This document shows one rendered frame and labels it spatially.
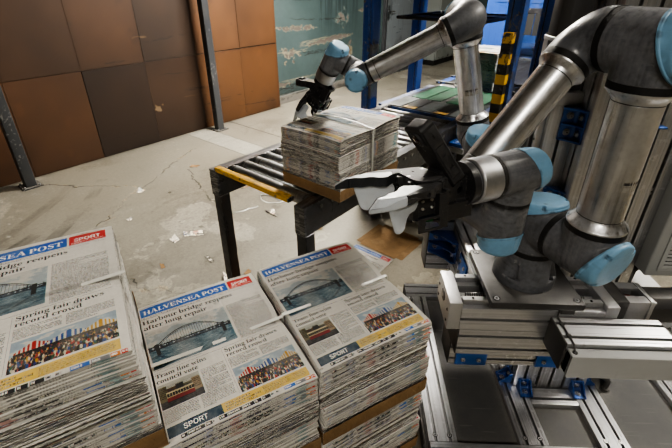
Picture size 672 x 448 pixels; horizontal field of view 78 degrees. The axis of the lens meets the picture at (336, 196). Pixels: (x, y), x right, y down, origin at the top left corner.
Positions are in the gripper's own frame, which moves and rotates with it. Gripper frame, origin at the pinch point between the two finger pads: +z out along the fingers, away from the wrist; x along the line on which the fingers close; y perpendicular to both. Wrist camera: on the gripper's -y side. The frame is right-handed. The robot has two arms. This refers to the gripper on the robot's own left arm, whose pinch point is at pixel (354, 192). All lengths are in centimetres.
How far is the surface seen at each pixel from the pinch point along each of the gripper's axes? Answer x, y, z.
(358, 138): 78, 12, -38
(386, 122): 85, 9, -54
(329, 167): 77, 20, -27
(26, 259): 33, 13, 50
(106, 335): 7.4, 16.7, 36.0
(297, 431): 11, 53, 10
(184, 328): 32, 36, 27
